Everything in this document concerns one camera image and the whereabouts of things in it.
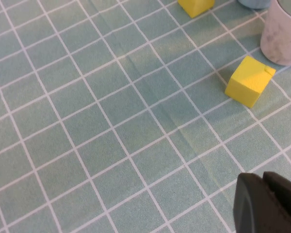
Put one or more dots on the plain yellow foam cube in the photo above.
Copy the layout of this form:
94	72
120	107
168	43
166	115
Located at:
196	6

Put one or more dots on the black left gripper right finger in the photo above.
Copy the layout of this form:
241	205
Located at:
286	194

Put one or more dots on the green white grid tablecloth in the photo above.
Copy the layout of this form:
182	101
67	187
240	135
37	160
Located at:
87	121

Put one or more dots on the light blue plastic cup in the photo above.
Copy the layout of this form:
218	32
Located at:
253	3

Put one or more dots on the notched yellow foam cube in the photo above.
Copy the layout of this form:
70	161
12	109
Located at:
247	82

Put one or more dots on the pink plastic cup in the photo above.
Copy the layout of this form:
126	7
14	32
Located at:
279	41

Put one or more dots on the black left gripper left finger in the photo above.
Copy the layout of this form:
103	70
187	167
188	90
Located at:
252	208

